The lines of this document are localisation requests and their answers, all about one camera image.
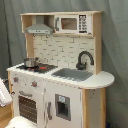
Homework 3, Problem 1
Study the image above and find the white oven door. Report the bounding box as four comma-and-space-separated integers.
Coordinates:
13, 87, 44, 128

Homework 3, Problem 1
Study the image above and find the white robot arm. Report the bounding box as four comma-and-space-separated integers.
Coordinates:
0, 78, 36, 128

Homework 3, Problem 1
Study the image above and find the wooden toy kitchen unit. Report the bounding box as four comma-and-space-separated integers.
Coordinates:
8, 11, 114, 128

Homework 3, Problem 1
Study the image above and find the black toy faucet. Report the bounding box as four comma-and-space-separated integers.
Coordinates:
76, 51, 94, 70

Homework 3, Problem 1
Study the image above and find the grey toy sink basin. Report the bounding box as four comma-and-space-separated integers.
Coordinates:
53, 68, 92, 81

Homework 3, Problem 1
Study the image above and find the black toy stovetop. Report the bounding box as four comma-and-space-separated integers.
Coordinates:
18, 63, 55, 73

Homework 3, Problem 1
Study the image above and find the small metal cooking pot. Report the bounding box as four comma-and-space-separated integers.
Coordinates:
24, 57, 39, 68

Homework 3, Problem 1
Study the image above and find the right red stove knob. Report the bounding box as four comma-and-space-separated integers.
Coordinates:
31, 81, 37, 87

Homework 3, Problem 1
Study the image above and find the red stove knob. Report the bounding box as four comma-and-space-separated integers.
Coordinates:
13, 77, 19, 82
31, 81, 37, 87

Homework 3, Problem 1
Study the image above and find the white cabinet door with dispenser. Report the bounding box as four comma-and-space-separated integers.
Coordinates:
45, 82, 82, 128

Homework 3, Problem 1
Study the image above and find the toy microwave with door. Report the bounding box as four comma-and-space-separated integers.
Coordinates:
55, 15, 92, 34

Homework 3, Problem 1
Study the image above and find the grey range hood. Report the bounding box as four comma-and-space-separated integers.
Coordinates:
25, 15, 54, 35

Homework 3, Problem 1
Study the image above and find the left red stove knob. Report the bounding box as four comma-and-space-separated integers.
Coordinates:
13, 77, 19, 82

